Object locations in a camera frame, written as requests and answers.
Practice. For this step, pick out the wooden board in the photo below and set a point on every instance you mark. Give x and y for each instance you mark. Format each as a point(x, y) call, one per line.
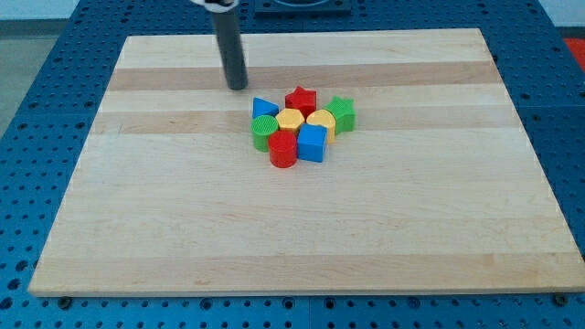
point(438, 190)

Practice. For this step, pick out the red cylinder block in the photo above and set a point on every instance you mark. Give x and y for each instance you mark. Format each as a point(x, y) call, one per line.
point(283, 149)

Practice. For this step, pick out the blue cube block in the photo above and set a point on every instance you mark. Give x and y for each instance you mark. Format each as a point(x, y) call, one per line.
point(311, 143)

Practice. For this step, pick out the yellow hexagon block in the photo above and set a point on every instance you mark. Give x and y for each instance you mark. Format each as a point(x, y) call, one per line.
point(290, 120)

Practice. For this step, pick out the green cylinder block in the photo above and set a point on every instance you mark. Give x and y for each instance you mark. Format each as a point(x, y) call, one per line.
point(262, 127)

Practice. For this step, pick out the yellow heart block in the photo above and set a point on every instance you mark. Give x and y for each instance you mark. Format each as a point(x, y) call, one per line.
point(326, 119)

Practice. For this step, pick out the red star block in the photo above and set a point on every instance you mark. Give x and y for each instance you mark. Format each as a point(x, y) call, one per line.
point(303, 100)

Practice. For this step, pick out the blue triangle block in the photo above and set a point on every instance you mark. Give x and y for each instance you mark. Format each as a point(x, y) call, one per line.
point(262, 107)

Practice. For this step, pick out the green star block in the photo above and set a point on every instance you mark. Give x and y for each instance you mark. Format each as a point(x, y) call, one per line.
point(344, 113)

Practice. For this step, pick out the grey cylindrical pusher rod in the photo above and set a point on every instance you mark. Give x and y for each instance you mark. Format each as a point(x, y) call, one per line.
point(227, 31)

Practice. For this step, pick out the white rod mount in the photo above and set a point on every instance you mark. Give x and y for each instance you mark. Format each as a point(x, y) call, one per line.
point(217, 6)

